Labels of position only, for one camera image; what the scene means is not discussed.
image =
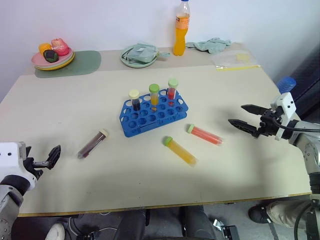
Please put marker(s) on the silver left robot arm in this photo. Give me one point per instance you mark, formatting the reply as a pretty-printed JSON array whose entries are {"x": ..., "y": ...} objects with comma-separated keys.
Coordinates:
[{"x": 7, "y": 200}]

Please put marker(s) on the pale green cloth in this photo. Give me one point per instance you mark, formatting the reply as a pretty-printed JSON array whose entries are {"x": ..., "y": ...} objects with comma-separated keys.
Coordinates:
[{"x": 212, "y": 45}]

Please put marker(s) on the green-capped orange-red liquid tube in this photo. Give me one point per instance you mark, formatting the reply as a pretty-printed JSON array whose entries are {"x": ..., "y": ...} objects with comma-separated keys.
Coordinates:
[{"x": 206, "y": 135}]

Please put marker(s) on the green-capped yellow liquid tube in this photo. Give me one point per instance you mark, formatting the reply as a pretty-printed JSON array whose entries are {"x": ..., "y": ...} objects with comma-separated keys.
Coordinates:
[
  {"x": 154, "y": 96},
  {"x": 181, "y": 152}
]

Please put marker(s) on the orange soda plastic bottle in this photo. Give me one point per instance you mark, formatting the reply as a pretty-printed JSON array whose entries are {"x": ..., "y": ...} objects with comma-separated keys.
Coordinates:
[{"x": 181, "y": 37}]

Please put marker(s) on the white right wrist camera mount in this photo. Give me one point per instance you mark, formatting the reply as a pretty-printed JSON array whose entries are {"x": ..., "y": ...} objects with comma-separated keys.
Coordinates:
[{"x": 287, "y": 110}]

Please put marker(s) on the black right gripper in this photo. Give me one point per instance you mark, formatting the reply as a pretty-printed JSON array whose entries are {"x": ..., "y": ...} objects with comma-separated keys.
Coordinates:
[{"x": 270, "y": 123}]

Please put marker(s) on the clear zip plastic bag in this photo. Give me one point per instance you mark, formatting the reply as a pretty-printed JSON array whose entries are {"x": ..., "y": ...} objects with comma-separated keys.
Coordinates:
[{"x": 232, "y": 60}]

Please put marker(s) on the black metal clamp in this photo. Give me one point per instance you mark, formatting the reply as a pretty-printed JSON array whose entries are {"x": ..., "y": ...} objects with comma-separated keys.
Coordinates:
[{"x": 226, "y": 231}]

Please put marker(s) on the cream-capped dark liquid tube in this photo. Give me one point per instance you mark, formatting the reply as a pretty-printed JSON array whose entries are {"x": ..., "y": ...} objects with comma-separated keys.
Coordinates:
[{"x": 135, "y": 102}]

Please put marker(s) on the pink toy apple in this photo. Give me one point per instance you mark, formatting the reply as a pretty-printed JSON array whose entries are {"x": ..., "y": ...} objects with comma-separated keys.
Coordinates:
[{"x": 60, "y": 47}]

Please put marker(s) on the green oval placemat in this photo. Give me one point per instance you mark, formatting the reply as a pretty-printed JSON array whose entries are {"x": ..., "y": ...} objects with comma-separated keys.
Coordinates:
[{"x": 82, "y": 63}]

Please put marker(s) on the khaki trouser leg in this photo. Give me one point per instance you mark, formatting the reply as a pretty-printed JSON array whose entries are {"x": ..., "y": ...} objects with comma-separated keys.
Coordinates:
[{"x": 287, "y": 212}]

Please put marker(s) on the white shoe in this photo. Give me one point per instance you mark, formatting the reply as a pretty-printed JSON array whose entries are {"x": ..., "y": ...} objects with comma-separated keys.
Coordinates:
[{"x": 56, "y": 232}]

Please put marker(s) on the cream-capped purple liquid tube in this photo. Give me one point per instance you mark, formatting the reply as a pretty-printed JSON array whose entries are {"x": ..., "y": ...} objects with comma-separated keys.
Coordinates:
[{"x": 91, "y": 145}]

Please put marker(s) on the blue test tube rack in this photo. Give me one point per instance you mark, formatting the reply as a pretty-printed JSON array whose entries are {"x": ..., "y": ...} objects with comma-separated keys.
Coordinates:
[{"x": 150, "y": 120}]

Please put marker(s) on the pink plate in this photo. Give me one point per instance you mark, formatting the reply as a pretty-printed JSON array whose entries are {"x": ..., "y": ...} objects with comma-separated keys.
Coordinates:
[{"x": 37, "y": 60}]

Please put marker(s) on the green-capped red liquid tube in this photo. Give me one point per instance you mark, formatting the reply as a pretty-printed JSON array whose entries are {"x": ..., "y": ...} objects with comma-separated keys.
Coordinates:
[{"x": 172, "y": 91}]

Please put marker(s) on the blue bottle cap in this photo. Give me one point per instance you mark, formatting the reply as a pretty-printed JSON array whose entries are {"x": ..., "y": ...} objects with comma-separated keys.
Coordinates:
[{"x": 287, "y": 85}]

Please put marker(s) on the orange toy fruit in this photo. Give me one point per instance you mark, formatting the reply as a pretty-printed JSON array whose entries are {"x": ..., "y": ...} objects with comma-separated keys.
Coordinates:
[{"x": 44, "y": 47}]

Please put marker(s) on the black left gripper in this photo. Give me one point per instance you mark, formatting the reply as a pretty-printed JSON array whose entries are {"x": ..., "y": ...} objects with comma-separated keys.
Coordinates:
[{"x": 30, "y": 165}]

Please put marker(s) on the light green plate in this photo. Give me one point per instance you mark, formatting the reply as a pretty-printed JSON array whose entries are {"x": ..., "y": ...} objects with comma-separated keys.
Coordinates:
[{"x": 136, "y": 64}]

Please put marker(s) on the black shoe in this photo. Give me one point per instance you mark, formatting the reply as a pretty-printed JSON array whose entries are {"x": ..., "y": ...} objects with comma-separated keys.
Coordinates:
[{"x": 257, "y": 213}]

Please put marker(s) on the yellow plate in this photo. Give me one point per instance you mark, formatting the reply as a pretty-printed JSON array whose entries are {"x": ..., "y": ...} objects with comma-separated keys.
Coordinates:
[{"x": 62, "y": 66}]

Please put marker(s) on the dark green toy fruit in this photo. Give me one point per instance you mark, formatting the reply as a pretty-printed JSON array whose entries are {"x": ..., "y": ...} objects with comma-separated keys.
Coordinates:
[{"x": 50, "y": 56}]

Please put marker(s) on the dark rounded shape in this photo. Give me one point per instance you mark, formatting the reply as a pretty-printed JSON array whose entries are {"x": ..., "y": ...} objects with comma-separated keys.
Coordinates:
[{"x": 197, "y": 222}]

